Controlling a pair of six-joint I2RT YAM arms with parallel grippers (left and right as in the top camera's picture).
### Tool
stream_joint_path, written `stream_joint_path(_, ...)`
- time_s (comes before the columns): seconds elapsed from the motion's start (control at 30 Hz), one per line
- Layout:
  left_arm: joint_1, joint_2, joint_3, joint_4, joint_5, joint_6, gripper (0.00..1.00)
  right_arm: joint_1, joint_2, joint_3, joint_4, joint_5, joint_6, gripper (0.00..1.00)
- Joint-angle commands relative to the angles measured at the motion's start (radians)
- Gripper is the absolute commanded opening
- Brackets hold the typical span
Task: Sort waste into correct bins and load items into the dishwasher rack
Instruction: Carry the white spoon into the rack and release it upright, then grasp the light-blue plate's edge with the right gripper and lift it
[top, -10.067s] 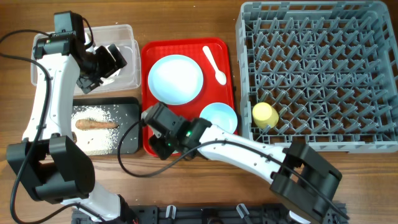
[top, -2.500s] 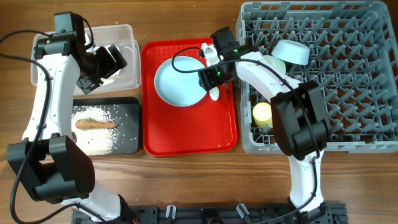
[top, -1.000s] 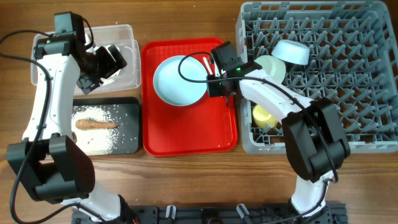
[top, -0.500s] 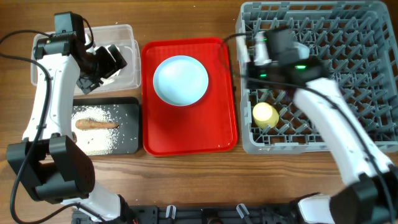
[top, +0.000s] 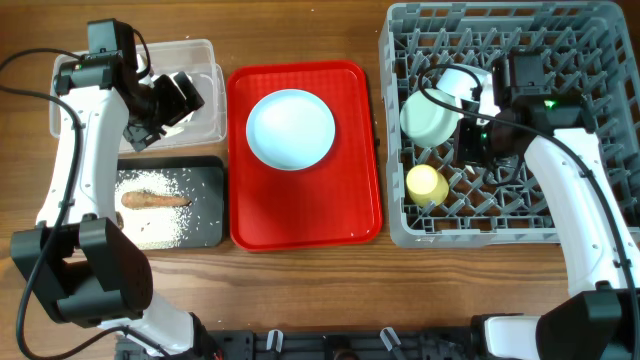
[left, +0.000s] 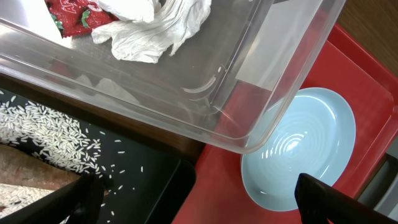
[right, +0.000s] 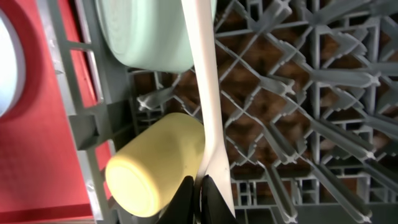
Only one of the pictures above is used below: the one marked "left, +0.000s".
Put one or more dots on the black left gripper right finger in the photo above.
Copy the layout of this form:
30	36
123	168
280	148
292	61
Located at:
319	203

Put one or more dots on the black waste tray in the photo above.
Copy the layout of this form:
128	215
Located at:
167	179

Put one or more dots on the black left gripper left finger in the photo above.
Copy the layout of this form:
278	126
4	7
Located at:
77	202

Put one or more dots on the pile of white rice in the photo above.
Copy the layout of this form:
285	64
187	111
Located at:
59	140

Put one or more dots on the light blue plate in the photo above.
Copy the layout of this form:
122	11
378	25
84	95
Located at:
316	136

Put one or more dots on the grey plastic dishwasher rack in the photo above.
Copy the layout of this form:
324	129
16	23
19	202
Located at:
380	192

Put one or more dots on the white napkin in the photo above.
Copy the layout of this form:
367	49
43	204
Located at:
173	24

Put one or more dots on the clear plastic waste bin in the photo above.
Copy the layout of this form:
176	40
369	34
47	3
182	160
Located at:
229	85

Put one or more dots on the red snack wrapper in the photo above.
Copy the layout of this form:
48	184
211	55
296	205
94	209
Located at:
77	17

